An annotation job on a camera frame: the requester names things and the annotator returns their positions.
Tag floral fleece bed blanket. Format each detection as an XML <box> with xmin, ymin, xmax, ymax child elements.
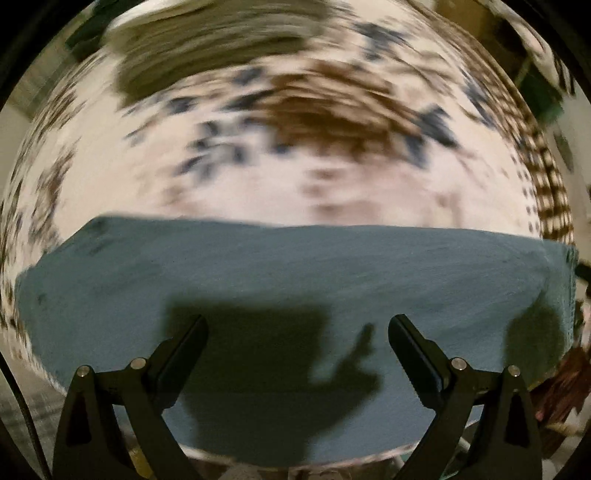
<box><xmin>1</xmin><ymin>1</ymin><xmax>574</xmax><ymax>371</ymax></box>

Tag olive green fuzzy blanket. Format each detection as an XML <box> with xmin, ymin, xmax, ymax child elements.
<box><xmin>103</xmin><ymin>1</ymin><xmax>329</xmax><ymax>100</ymax></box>

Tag black cable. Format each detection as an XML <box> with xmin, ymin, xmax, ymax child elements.
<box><xmin>0</xmin><ymin>354</ymin><xmax>52</xmax><ymax>480</ymax></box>

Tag blue denim pants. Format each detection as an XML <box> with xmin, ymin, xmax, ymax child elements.
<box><xmin>15</xmin><ymin>217</ymin><xmax>578</xmax><ymax>467</ymax></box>

